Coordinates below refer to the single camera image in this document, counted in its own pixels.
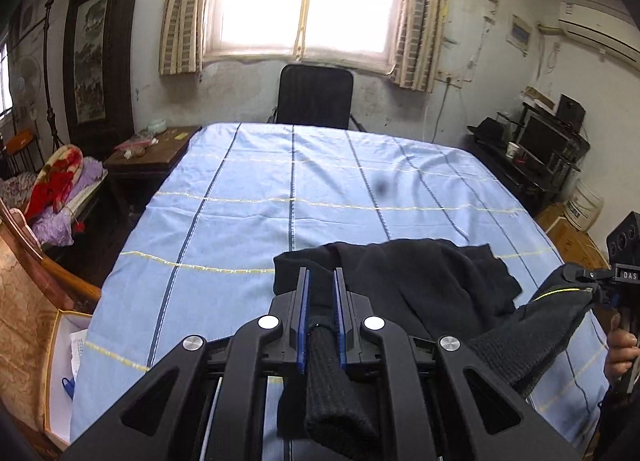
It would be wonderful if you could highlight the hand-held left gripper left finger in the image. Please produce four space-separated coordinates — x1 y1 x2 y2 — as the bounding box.
60 267 311 461

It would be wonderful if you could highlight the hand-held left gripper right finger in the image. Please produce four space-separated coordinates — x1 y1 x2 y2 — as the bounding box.
334 267 583 461

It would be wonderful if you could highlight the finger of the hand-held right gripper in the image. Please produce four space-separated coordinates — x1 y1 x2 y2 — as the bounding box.
562 263 616 295

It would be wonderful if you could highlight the black jacket with yellow lining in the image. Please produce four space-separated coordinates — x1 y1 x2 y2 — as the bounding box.
272 238 603 461

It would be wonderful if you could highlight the person's right hand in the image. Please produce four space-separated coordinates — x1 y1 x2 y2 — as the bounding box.
604 314 640 386

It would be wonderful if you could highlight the cardboard box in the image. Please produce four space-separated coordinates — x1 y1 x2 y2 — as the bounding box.
537 203 612 272

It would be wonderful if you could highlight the white plastic bucket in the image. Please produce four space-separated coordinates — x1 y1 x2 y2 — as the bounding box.
564 180 606 232

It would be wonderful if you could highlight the dark computer desk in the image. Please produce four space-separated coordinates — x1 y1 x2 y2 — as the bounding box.
467 125 591 218

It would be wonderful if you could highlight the black speaker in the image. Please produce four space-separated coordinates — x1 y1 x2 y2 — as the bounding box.
556 94 587 132

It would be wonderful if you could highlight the light blue striped bedsheet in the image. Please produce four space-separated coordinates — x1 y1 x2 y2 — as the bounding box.
70 122 623 461

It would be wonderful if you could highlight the long cream box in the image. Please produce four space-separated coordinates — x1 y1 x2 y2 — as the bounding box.
522 87 559 112

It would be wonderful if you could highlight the white air conditioner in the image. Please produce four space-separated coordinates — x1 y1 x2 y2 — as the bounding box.
542 0 640 64

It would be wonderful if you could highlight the dark wooden side table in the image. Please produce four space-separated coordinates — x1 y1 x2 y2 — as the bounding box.
102 126 203 222

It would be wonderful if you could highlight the black office chair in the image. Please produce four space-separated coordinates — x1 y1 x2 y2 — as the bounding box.
267 63 368 132

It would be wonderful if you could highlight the white electrical box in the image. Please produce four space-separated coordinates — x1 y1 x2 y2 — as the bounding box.
507 15 533 56

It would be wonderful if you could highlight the red plastic bag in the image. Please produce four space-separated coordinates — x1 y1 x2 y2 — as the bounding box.
114 136 158 152

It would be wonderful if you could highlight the white open box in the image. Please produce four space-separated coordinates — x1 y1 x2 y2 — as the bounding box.
44 310 94 447

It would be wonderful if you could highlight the red floral blanket pile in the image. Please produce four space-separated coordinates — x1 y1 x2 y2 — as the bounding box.
30 156 108 247

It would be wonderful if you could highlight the carved wooden chair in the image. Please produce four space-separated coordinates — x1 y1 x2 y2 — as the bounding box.
0 208 103 437

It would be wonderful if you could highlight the beige checked curtain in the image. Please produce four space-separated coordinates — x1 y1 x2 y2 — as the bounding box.
390 0 451 92
159 0 226 76

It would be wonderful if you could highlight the floral patterned bedding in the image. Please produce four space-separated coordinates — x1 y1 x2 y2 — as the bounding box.
0 173 39 202

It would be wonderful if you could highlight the dark framed landscape painting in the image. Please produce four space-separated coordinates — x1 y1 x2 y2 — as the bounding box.
62 0 151 144

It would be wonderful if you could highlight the orange stool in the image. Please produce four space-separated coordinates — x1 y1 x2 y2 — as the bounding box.
4 133 39 152

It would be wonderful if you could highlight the metal coat stand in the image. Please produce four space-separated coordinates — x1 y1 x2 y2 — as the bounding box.
42 0 66 152

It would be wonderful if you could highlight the white standing fan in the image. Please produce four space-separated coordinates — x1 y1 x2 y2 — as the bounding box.
11 55 42 126

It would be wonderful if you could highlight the small side window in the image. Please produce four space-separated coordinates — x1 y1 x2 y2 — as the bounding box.
0 43 14 116

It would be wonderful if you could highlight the hanging wall cable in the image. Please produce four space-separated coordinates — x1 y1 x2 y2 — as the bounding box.
425 86 452 142

